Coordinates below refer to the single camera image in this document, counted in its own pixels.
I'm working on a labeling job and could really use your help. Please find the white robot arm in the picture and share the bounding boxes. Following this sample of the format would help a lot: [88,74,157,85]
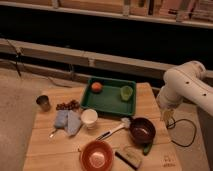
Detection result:
[156,61,213,123]

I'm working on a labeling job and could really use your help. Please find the green plastic cup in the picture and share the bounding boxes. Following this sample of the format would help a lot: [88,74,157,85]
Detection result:
[120,86,133,101]

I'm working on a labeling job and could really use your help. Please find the white paper cup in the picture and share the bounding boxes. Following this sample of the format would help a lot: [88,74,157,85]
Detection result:
[81,109,98,129]

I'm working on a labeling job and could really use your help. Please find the small metal cup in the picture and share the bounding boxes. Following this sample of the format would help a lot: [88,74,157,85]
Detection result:
[36,95,51,112]

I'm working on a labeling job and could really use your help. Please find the dark brown bowl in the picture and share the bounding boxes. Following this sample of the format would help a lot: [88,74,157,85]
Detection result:
[129,118,156,144]

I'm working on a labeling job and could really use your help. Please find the green vegetable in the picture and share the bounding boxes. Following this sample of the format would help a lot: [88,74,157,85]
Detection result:
[143,142,153,156]

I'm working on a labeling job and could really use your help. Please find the green plastic tray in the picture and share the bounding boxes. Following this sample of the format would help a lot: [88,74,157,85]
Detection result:
[81,77,136,117]

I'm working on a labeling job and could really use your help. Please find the orange fruit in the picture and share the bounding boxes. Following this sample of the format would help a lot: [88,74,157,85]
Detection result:
[91,82,102,93]

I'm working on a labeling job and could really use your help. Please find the orange bowl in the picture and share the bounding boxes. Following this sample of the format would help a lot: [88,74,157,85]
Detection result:
[79,140,114,171]

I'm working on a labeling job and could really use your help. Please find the bunch of red grapes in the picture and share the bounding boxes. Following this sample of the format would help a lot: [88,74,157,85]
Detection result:
[56,100,80,110]

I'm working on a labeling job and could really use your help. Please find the blue folded cloth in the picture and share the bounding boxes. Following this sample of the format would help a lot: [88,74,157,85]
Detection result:
[54,110,82,136]

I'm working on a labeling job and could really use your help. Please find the wooden board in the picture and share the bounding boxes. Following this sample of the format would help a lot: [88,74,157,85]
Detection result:
[23,83,182,171]

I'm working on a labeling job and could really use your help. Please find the metal spoon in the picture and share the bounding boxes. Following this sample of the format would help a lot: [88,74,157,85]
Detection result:
[49,129,59,138]

